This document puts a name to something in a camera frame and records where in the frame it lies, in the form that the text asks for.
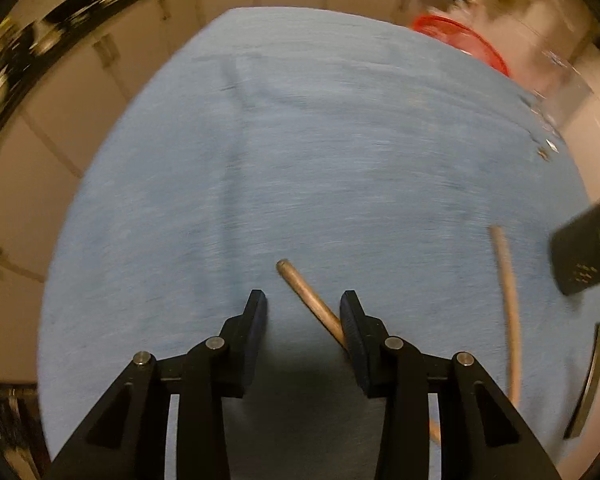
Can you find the blue towel table cover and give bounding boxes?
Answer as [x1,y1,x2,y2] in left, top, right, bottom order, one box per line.
[38,8,600,479]

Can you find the wooden chopstick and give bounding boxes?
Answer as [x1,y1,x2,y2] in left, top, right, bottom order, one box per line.
[275,258,442,446]

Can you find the red plastic basket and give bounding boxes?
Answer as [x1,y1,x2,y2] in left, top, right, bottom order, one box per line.
[411,14,510,77]

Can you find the black smartphone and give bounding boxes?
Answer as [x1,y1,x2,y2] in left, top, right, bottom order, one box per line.
[564,322,600,440]

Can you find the kitchen base cabinets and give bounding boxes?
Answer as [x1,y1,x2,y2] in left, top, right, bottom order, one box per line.
[0,0,456,385]

